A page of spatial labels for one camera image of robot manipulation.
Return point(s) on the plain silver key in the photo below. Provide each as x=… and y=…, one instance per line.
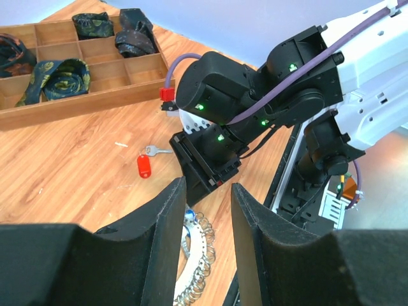
x=152, y=150

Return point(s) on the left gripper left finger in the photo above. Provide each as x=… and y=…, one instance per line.
x=132, y=261

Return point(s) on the wooden compartment tray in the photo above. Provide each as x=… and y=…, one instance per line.
x=115, y=81

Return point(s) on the rolled dark tie top-left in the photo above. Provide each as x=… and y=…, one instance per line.
x=16, y=58

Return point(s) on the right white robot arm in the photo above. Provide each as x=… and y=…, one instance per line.
x=344, y=84

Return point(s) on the rolled dark tie top-right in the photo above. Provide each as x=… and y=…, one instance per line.
x=92, y=25

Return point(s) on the rolled dark tie right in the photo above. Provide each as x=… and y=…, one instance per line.
x=136, y=37

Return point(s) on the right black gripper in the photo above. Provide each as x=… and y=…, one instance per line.
x=208, y=159

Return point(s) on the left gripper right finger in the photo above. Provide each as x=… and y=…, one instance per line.
x=279, y=263

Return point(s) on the rolled dark tie front-left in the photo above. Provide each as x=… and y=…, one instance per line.
x=56, y=80

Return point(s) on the red tagged key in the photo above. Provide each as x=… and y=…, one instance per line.
x=144, y=168

